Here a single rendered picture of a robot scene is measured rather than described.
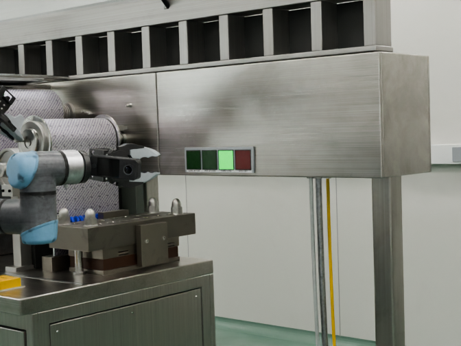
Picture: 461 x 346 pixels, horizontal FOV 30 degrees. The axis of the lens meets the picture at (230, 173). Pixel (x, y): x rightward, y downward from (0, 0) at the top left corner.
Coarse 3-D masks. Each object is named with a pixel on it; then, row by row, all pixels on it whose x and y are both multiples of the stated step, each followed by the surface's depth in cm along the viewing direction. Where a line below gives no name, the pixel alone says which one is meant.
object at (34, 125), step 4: (24, 124) 237; (28, 124) 236; (32, 124) 235; (36, 124) 233; (24, 128) 237; (36, 128) 233; (40, 128) 233; (40, 132) 232; (44, 132) 233; (40, 136) 232; (44, 136) 232; (40, 140) 233; (44, 140) 232; (40, 144) 233; (44, 144) 232; (20, 148) 239; (40, 148) 233; (44, 148) 232
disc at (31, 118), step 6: (24, 120) 238; (30, 120) 237; (36, 120) 235; (42, 120) 233; (42, 126) 233; (48, 132) 232; (48, 138) 232; (18, 144) 241; (48, 144) 232; (48, 150) 232
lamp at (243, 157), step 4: (236, 152) 231; (240, 152) 230; (244, 152) 229; (248, 152) 228; (236, 156) 231; (240, 156) 230; (244, 156) 229; (248, 156) 228; (236, 160) 231; (240, 160) 230; (244, 160) 229; (248, 160) 228; (236, 164) 231; (240, 164) 230; (244, 164) 229; (248, 164) 228; (236, 168) 231; (240, 168) 230; (244, 168) 229; (248, 168) 228
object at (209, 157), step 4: (204, 152) 238; (208, 152) 237; (212, 152) 236; (204, 156) 238; (208, 156) 238; (212, 156) 237; (204, 160) 238; (208, 160) 238; (212, 160) 237; (204, 164) 239; (208, 164) 238; (212, 164) 237; (216, 164) 236; (204, 168) 239; (208, 168) 238; (212, 168) 237; (216, 168) 236
